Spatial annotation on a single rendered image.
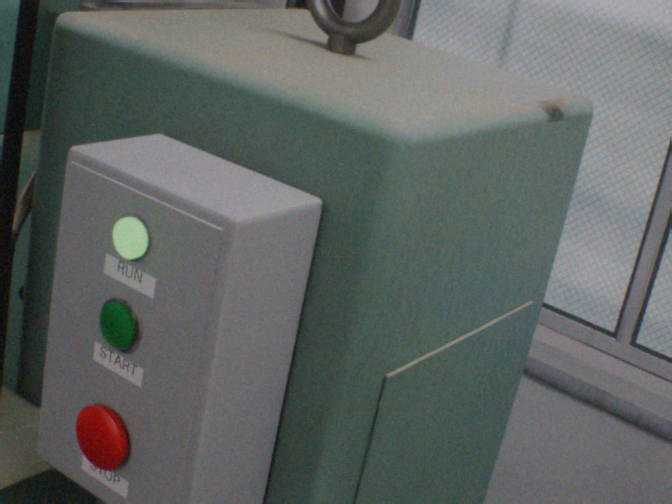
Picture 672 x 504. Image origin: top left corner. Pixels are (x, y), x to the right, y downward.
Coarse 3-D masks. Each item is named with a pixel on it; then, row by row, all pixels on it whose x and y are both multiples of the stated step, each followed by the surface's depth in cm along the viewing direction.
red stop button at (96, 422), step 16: (80, 416) 48; (96, 416) 47; (112, 416) 47; (80, 432) 48; (96, 432) 47; (112, 432) 47; (80, 448) 48; (96, 448) 47; (112, 448) 47; (96, 464) 48; (112, 464) 47
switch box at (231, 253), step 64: (64, 192) 48; (128, 192) 45; (192, 192) 44; (256, 192) 46; (64, 256) 48; (192, 256) 43; (256, 256) 44; (64, 320) 49; (192, 320) 44; (256, 320) 46; (64, 384) 50; (128, 384) 47; (192, 384) 45; (256, 384) 47; (64, 448) 50; (128, 448) 48; (192, 448) 46; (256, 448) 49
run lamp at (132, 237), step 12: (132, 216) 45; (120, 228) 45; (132, 228) 44; (144, 228) 44; (120, 240) 45; (132, 240) 44; (144, 240) 44; (120, 252) 45; (132, 252) 45; (144, 252) 45
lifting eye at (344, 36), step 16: (320, 0) 58; (384, 0) 55; (400, 0) 56; (320, 16) 58; (336, 16) 58; (368, 16) 56; (384, 16) 56; (336, 32) 57; (352, 32) 57; (368, 32) 56; (336, 48) 57; (352, 48) 58
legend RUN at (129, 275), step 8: (112, 264) 46; (120, 264) 46; (104, 272) 47; (112, 272) 46; (120, 272) 46; (128, 272) 46; (136, 272) 45; (120, 280) 46; (128, 280) 46; (136, 280) 45; (144, 280) 45; (152, 280) 45; (136, 288) 46; (144, 288) 45; (152, 288) 45; (152, 296) 45
